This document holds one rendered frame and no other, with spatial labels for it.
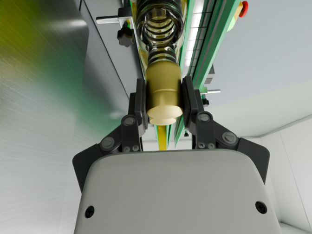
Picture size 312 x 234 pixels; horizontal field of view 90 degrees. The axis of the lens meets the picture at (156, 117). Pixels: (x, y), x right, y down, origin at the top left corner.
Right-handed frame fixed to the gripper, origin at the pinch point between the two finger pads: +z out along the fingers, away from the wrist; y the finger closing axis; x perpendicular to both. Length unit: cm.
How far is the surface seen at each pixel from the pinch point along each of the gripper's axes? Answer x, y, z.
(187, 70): -25.5, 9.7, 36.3
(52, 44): 1.9, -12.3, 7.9
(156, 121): -5.3, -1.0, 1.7
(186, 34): -5.1, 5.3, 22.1
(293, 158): -428, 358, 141
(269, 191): -571, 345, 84
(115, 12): -3.6, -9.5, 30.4
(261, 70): -43, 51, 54
